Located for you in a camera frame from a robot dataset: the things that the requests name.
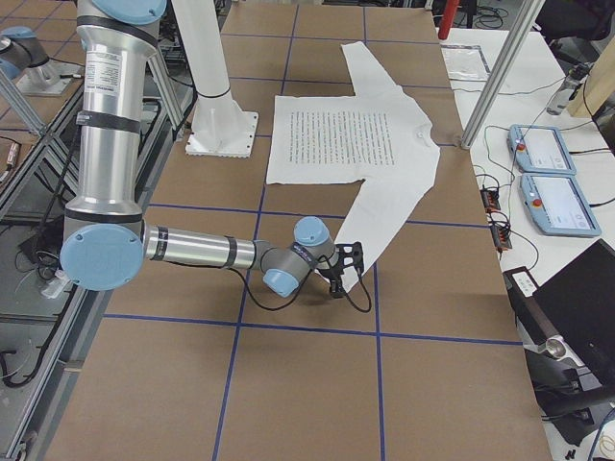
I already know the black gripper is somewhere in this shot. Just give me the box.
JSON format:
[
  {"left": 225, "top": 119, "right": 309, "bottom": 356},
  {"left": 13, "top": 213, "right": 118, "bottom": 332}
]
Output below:
[{"left": 320, "top": 257, "right": 345, "bottom": 298}]

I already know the white long-sleeve printed shirt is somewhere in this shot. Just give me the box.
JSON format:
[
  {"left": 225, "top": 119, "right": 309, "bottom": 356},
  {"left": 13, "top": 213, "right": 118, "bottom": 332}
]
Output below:
[{"left": 266, "top": 42, "right": 440, "bottom": 268}]

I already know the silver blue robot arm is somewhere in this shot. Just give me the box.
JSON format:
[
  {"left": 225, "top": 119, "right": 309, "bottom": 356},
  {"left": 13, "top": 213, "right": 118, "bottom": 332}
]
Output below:
[{"left": 60, "top": 1, "right": 347, "bottom": 298}]

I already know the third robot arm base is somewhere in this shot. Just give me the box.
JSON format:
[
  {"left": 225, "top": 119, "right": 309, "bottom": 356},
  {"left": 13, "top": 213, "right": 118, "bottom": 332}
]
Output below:
[{"left": 1, "top": 26, "right": 82, "bottom": 96}]

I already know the black box white label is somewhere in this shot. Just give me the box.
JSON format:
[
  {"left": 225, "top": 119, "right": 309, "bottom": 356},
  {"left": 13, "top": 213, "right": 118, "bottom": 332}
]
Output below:
[{"left": 503, "top": 266, "right": 558, "bottom": 345}]

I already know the silver metal cup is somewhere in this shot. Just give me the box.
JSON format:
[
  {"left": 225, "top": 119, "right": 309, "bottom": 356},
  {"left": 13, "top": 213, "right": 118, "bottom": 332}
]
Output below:
[{"left": 540, "top": 336, "right": 568, "bottom": 360}]

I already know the lower blue teach pendant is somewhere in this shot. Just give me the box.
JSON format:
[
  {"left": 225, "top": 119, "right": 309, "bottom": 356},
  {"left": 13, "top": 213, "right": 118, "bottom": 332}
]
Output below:
[{"left": 520, "top": 173, "right": 602, "bottom": 237}]

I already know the blue teach pendant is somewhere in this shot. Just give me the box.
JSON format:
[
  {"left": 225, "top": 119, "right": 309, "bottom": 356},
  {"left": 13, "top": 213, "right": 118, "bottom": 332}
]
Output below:
[
  {"left": 520, "top": 173, "right": 602, "bottom": 237},
  {"left": 507, "top": 124, "right": 577, "bottom": 176}
]

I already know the black laptop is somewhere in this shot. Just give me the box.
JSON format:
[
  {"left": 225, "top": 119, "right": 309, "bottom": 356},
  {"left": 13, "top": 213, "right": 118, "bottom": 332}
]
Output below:
[{"left": 534, "top": 239, "right": 615, "bottom": 384}]

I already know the upper blue teach pendant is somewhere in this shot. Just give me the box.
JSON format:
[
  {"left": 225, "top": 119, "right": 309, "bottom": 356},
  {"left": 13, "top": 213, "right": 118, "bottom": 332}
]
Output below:
[{"left": 507, "top": 124, "right": 577, "bottom": 176}]

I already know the clear plastic bag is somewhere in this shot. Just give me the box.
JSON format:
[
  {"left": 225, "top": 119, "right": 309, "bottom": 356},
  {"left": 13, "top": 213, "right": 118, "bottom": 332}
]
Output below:
[{"left": 441, "top": 44, "right": 490, "bottom": 82}]

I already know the white power strip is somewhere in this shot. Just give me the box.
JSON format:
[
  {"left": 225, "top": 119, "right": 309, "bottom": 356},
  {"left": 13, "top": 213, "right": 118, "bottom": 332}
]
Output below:
[{"left": 40, "top": 269, "right": 74, "bottom": 300}]

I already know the red cylinder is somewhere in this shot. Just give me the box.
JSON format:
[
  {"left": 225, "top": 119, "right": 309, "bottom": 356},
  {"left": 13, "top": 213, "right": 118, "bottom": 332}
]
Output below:
[{"left": 438, "top": 0, "right": 460, "bottom": 40}]

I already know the water bottle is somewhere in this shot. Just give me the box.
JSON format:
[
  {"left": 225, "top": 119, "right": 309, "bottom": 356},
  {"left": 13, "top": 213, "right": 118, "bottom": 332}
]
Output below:
[{"left": 546, "top": 62, "right": 591, "bottom": 115}]

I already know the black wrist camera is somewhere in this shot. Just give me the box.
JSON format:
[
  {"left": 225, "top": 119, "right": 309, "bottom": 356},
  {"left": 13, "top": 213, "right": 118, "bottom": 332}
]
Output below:
[{"left": 335, "top": 241, "right": 364, "bottom": 275}]

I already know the white central mounting pedestal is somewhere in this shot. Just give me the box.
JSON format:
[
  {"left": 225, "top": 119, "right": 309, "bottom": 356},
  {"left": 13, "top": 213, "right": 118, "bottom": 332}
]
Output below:
[{"left": 172, "top": 0, "right": 258, "bottom": 158}]

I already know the aluminium frame post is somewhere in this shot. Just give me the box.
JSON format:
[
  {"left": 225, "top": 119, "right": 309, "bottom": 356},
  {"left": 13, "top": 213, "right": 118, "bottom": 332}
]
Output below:
[{"left": 460, "top": 0, "right": 545, "bottom": 150}]

